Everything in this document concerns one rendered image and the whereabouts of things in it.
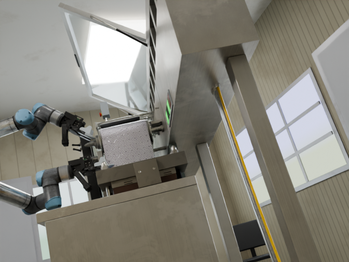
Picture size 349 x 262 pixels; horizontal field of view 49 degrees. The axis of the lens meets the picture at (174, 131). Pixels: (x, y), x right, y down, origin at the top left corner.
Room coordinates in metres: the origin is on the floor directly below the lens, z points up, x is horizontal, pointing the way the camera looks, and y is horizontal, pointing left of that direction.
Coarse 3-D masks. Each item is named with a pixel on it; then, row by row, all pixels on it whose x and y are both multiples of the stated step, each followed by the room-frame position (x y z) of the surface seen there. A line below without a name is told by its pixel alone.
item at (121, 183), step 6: (168, 168) 1.65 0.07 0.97; (174, 168) 1.65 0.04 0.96; (162, 174) 1.64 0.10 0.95; (168, 174) 1.65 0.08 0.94; (174, 174) 1.65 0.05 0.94; (120, 180) 1.61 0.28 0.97; (126, 180) 1.62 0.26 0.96; (132, 180) 1.62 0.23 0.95; (162, 180) 1.64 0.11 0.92; (168, 180) 1.65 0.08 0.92; (114, 186) 1.61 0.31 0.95; (120, 186) 1.61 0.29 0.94; (126, 186) 1.62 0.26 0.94; (132, 186) 1.62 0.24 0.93; (114, 192) 1.61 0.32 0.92; (120, 192) 1.61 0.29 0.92
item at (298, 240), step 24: (240, 72) 1.11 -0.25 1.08; (240, 96) 1.11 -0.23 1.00; (264, 120) 1.11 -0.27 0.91; (264, 144) 1.11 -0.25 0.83; (264, 168) 1.12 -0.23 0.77; (216, 192) 2.00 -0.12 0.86; (288, 192) 1.11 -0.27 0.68; (216, 216) 2.02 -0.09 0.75; (288, 216) 1.11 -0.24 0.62; (288, 240) 1.13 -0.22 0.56; (312, 240) 1.11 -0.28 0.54
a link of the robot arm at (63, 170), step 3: (66, 165) 1.74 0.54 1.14; (60, 168) 1.73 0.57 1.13; (63, 168) 1.73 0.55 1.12; (66, 168) 1.73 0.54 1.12; (60, 171) 1.72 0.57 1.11; (63, 171) 1.73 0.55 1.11; (66, 171) 1.73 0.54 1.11; (60, 174) 1.73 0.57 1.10; (63, 174) 1.73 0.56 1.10; (66, 174) 1.73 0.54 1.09; (60, 177) 1.73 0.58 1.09; (63, 177) 1.74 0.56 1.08; (66, 177) 1.74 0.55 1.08; (69, 177) 1.75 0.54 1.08; (63, 180) 1.75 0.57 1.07; (66, 180) 1.76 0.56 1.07
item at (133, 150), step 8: (144, 136) 1.82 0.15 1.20; (112, 144) 1.80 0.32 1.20; (120, 144) 1.80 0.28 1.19; (128, 144) 1.81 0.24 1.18; (136, 144) 1.82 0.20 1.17; (144, 144) 1.82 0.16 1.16; (104, 152) 1.79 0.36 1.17; (112, 152) 1.80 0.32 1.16; (120, 152) 1.80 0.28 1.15; (128, 152) 1.81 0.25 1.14; (136, 152) 1.81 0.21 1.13; (144, 152) 1.82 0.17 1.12; (152, 152) 1.83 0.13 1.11; (112, 160) 1.80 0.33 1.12; (120, 160) 1.80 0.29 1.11; (128, 160) 1.81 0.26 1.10; (136, 160) 1.81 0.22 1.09
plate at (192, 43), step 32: (160, 0) 1.07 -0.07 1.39; (192, 0) 1.02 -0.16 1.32; (224, 0) 1.04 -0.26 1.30; (160, 32) 1.23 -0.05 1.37; (192, 32) 1.02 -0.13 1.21; (224, 32) 1.03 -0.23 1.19; (256, 32) 1.05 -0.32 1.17; (160, 64) 1.43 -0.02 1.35; (192, 64) 1.09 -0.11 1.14; (224, 64) 1.15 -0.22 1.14; (160, 96) 1.68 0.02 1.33; (192, 96) 1.34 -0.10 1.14; (224, 96) 1.43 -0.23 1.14; (192, 128) 1.71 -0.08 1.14; (192, 160) 2.32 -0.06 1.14
